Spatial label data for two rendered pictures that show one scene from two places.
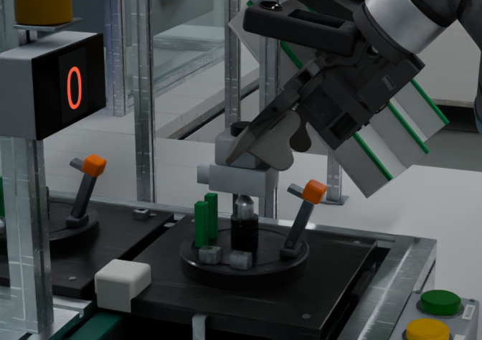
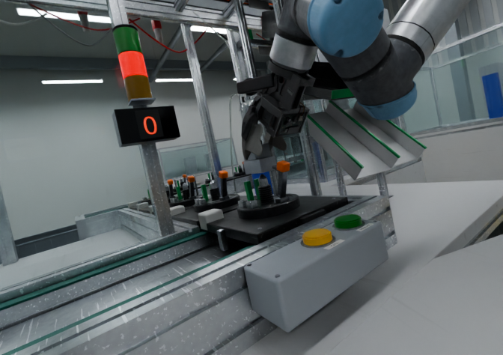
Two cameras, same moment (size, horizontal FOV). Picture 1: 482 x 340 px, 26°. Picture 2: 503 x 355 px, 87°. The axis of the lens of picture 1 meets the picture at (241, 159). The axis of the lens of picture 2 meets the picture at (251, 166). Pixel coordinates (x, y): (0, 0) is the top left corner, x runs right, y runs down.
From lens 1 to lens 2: 0.73 m
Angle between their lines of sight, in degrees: 39
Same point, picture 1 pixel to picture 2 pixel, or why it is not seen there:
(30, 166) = (148, 163)
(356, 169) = (346, 166)
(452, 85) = not seen: outside the picture
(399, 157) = (386, 162)
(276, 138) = (254, 139)
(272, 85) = (304, 135)
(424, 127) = (415, 153)
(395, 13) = (275, 47)
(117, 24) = (319, 150)
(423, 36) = (294, 55)
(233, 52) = not seen: hidden behind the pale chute
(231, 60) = not seen: hidden behind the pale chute
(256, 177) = (257, 163)
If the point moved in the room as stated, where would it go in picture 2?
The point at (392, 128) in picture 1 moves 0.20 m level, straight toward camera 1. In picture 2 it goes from (379, 149) to (347, 160)
